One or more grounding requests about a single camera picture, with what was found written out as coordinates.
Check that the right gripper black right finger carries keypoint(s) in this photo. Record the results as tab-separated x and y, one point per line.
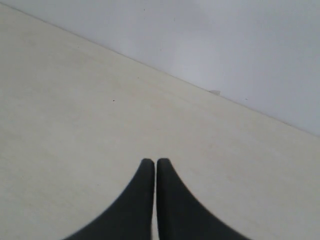
180	216

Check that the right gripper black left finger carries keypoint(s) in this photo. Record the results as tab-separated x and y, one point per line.
129	217

